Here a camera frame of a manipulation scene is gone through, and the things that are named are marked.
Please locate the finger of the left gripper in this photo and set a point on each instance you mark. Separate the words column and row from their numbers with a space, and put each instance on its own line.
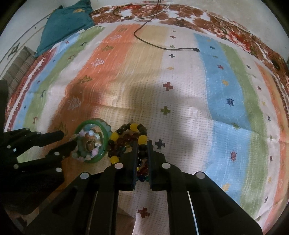
column 59, row 153
column 38, row 139

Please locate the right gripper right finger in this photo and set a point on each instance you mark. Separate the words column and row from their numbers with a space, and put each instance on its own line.
column 163, row 176

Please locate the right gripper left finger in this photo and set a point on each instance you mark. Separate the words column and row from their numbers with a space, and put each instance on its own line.
column 121, row 176

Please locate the green bangle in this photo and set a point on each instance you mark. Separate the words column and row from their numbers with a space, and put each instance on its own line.
column 92, row 140

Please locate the striped colourful cloth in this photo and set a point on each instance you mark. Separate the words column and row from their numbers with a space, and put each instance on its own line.
column 248, row 159

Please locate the teal pillow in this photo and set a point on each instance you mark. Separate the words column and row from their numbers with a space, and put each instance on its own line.
column 63, row 23

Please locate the floral red bedsheet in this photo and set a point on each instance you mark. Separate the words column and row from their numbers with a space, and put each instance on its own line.
column 104, row 71

